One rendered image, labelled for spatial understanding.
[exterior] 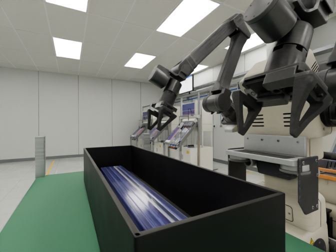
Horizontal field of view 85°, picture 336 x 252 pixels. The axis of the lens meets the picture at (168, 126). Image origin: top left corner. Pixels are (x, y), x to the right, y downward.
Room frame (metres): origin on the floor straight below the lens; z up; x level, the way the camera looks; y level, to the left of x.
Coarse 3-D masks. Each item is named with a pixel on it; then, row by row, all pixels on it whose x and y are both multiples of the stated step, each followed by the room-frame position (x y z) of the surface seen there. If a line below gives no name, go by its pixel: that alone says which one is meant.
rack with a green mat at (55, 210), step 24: (144, 144) 0.86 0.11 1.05; (48, 192) 0.52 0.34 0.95; (72, 192) 0.51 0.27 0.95; (24, 216) 0.38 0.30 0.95; (48, 216) 0.38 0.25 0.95; (72, 216) 0.38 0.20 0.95; (0, 240) 0.30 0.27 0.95; (24, 240) 0.30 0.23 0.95; (48, 240) 0.30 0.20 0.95; (72, 240) 0.30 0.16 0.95; (96, 240) 0.30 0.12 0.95; (288, 240) 0.30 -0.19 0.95
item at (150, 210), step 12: (108, 168) 0.61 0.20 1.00; (120, 168) 0.61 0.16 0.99; (108, 180) 0.49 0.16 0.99; (120, 180) 0.47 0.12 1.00; (132, 180) 0.47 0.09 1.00; (120, 192) 0.39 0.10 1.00; (132, 192) 0.39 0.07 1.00; (144, 192) 0.39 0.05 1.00; (132, 204) 0.33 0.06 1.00; (144, 204) 0.33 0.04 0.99; (156, 204) 0.33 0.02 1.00; (168, 204) 0.33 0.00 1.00; (132, 216) 0.30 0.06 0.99; (144, 216) 0.28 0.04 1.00; (156, 216) 0.29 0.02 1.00; (168, 216) 0.28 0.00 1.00; (180, 216) 0.28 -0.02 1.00; (144, 228) 0.25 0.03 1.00
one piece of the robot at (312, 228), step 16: (272, 112) 0.65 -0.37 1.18; (288, 112) 0.60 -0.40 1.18; (304, 112) 0.56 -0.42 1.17; (256, 128) 0.72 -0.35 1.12; (272, 128) 0.66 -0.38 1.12; (288, 128) 0.61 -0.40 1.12; (304, 128) 0.57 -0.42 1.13; (320, 128) 0.54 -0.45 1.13; (320, 144) 0.65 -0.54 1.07; (256, 160) 0.72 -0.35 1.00; (272, 176) 0.69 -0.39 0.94; (288, 192) 0.64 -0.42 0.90; (288, 208) 0.61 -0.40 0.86; (320, 208) 0.59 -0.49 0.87; (288, 224) 0.61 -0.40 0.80; (304, 224) 0.58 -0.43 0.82; (320, 224) 0.59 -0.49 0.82; (304, 240) 0.55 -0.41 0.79; (320, 240) 0.58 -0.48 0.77
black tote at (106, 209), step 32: (96, 160) 0.64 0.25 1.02; (128, 160) 0.70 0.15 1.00; (160, 160) 0.47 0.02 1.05; (96, 192) 0.31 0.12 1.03; (160, 192) 0.47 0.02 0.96; (192, 192) 0.35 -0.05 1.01; (224, 192) 0.28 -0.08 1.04; (256, 192) 0.23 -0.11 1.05; (96, 224) 0.31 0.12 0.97; (128, 224) 0.14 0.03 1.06; (192, 224) 0.14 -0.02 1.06; (224, 224) 0.16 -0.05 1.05; (256, 224) 0.18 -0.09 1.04
